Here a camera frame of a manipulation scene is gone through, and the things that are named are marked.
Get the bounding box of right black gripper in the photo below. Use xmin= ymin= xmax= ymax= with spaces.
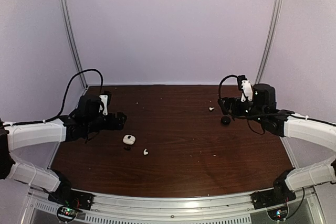
xmin=218 ymin=97 xmax=266 ymax=124

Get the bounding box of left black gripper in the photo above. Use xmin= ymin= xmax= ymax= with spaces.
xmin=85 ymin=111 xmax=127 ymax=134

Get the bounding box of white earbud charging case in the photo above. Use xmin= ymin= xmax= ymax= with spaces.
xmin=122 ymin=134 xmax=136 ymax=145

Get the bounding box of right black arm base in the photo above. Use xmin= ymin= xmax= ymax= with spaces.
xmin=250 ymin=168 xmax=306 ymax=223

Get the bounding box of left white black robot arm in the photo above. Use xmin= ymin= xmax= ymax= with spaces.
xmin=1 ymin=94 xmax=127 ymax=205

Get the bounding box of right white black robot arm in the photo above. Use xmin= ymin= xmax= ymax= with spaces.
xmin=217 ymin=80 xmax=335 ymax=204

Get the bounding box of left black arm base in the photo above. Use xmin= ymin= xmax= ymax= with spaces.
xmin=44 ymin=169 xmax=93 ymax=223

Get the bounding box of black round earbud case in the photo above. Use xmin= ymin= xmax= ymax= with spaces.
xmin=220 ymin=116 xmax=231 ymax=125

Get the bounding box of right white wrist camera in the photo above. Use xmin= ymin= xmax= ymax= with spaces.
xmin=237 ymin=75 xmax=253 ymax=102

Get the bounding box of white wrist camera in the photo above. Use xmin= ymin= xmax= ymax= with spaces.
xmin=237 ymin=75 xmax=253 ymax=102
xmin=99 ymin=91 xmax=112 ymax=115

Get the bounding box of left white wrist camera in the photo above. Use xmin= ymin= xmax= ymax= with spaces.
xmin=99 ymin=91 xmax=112 ymax=115

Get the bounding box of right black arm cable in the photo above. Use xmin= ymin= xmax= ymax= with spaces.
xmin=218 ymin=74 xmax=246 ymax=104

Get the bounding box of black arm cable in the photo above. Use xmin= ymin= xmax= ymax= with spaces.
xmin=44 ymin=69 xmax=104 ymax=124
xmin=218 ymin=74 xmax=246 ymax=104

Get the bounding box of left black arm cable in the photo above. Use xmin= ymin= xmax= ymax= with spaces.
xmin=44 ymin=69 xmax=104 ymax=124

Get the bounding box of aluminium front rail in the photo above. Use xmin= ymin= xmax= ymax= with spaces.
xmin=25 ymin=187 xmax=322 ymax=224

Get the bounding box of right aluminium frame post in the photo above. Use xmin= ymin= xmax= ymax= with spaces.
xmin=255 ymin=0 xmax=283 ymax=84

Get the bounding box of aluminium frame post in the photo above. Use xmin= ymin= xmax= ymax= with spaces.
xmin=255 ymin=0 xmax=283 ymax=84
xmin=59 ymin=0 xmax=83 ymax=73

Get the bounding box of left aluminium frame post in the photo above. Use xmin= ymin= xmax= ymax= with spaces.
xmin=59 ymin=0 xmax=83 ymax=73

